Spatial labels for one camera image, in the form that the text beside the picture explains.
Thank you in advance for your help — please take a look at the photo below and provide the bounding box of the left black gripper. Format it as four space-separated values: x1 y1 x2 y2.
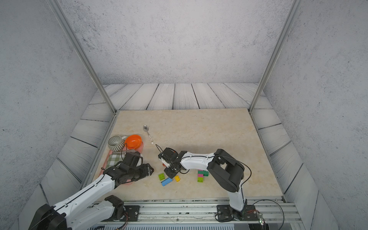
128 162 156 182

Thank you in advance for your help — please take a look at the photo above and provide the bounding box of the dark green lego brick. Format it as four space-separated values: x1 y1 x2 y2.
198 170 209 176

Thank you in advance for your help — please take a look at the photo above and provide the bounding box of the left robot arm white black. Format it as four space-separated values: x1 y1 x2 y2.
29 152 154 230

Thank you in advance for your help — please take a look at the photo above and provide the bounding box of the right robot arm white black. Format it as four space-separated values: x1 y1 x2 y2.
158 148 246 220

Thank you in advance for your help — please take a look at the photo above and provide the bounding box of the long blue lego brick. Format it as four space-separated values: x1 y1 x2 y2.
161 178 173 186

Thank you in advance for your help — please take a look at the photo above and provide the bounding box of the lime lego brick left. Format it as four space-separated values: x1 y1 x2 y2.
158 173 165 181

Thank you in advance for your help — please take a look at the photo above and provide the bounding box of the pink tray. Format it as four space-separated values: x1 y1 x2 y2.
102 150 138 187

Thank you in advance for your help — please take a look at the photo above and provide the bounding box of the orange plastic bowl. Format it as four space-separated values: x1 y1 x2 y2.
125 135 143 151

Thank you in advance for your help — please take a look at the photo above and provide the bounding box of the green checkered cloth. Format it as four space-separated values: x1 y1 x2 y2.
104 154 125 169

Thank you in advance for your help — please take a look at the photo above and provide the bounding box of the metal spoon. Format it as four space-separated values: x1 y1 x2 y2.
143 125 154 144

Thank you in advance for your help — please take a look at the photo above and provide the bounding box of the grey ribbed cup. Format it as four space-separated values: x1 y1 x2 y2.
108 135 125 152

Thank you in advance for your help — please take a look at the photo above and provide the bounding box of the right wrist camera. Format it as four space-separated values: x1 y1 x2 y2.
158 148 178 168

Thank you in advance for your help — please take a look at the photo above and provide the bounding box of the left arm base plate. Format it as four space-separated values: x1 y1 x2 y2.
113 205 140 222

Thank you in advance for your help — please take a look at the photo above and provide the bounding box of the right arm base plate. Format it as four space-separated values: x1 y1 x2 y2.
216 204 259 222

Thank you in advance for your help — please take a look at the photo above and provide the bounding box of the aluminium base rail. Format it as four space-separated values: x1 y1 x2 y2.
77 196 305 230

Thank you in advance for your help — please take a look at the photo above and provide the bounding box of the left frame post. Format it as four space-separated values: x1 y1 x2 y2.
47 0 117 115

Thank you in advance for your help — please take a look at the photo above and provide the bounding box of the frame post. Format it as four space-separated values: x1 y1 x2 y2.
248 0 303 114
47 0 117 115

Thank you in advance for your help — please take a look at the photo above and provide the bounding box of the right frame post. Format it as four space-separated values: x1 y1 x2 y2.
248 0 303 114

